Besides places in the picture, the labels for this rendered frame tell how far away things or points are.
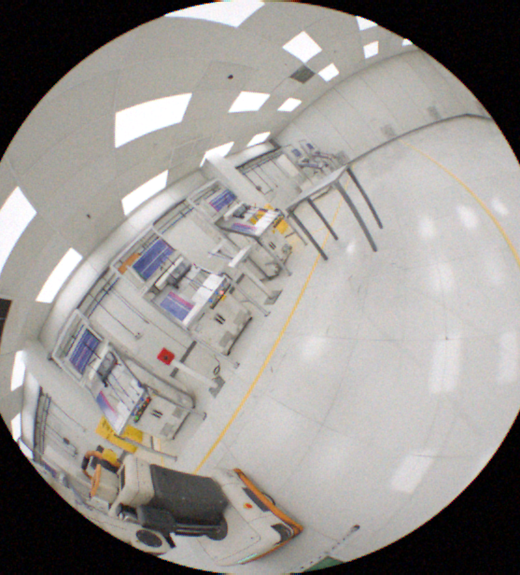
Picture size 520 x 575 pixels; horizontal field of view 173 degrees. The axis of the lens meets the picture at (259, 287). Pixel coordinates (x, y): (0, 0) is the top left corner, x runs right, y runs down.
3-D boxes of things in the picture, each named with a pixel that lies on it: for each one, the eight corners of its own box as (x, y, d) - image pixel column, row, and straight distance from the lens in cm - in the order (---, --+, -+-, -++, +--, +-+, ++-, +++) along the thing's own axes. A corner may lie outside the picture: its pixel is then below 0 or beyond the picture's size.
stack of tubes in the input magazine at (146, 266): (174, 251, 229) (160, 237, 234) (147, 280, 219) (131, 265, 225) (173, 254, 240) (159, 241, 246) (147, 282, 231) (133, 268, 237)
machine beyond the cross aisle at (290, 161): (341, 179, 610) (302, 133, 607) (337, 188, 533) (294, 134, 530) (310, 198, 660) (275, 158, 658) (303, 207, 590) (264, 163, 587)
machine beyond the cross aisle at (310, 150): (346, 169, 748) (315, 130, 746) (344, 174, 669) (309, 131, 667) (319, 185, 789) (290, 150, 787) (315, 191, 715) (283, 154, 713)
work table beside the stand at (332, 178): (377, 251, 182) (334, 178, 152) (324, 260, 217) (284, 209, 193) (383, 226, 217) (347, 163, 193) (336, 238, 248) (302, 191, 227)
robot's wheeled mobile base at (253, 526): (203, 509, 185) (175, 506, 172) (242, 466, 147) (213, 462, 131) (248, 564, 165) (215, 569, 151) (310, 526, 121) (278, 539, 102)
